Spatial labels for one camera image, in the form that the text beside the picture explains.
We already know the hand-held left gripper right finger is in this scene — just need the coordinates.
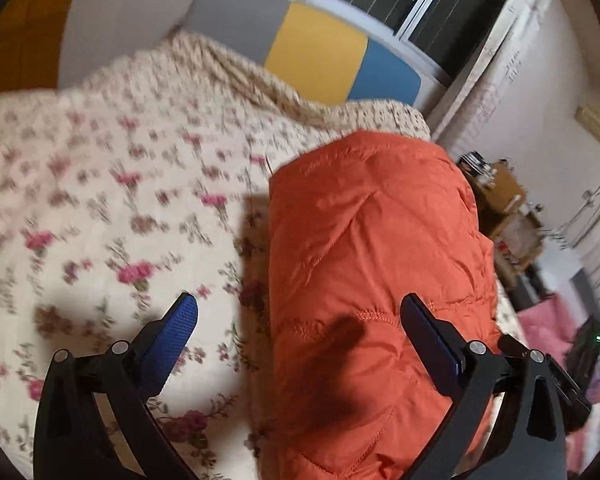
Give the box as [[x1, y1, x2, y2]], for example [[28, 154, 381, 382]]
[[400, 294, 568, 480]]

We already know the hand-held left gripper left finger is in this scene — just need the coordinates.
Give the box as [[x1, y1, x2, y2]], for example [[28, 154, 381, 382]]
[[32, 291, 201, 480]]

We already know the orange puffer jacket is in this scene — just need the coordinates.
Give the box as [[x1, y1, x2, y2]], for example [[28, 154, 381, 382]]
[[267, 130, 505, 480]]

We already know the dark device with green light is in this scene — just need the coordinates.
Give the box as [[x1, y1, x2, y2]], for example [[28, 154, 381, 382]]
[[564, 316, 600, 388]]

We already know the pink cloth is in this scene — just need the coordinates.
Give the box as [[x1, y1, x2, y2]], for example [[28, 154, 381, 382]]
[[516, 292, 600, 473]]

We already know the floral quilt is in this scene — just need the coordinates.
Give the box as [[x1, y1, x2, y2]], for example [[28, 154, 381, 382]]
[[0, 30, 527, 480]]

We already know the yellow bedside table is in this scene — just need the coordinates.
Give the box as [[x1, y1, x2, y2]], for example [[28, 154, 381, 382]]
[[456, 151, 548, 273]]

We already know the white curtain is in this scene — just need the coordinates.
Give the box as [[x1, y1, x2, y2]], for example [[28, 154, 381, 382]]
[[426, 0, 565, 147]]

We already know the grey yellow blue headboard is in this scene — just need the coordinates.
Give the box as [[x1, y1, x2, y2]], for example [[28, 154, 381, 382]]
[[185, 0, 424, 109]]

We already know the yellow wardrobe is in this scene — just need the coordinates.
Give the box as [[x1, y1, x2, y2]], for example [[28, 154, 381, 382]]
[[0, 0, 87, 95]]

